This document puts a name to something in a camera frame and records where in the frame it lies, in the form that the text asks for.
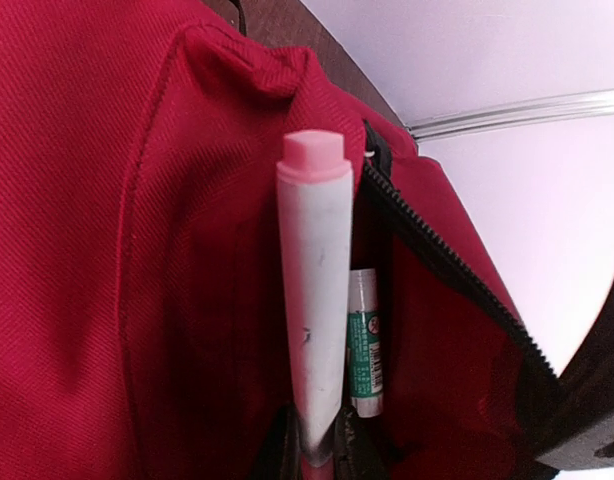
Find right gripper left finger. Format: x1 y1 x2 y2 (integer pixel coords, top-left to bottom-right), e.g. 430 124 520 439
249 404 302 480

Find white green glue stick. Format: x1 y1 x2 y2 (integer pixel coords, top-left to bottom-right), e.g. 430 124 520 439
347 269 383 418

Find left aluminium corner post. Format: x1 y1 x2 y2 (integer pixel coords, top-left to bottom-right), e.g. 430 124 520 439
406 89 614 142

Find red backpack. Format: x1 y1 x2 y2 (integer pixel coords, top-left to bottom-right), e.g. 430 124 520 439
0 1 558 479

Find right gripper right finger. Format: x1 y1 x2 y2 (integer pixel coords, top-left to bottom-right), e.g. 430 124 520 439
333 406 390 480

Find pink white marker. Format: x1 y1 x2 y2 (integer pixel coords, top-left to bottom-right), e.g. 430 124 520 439
277 130 354 479

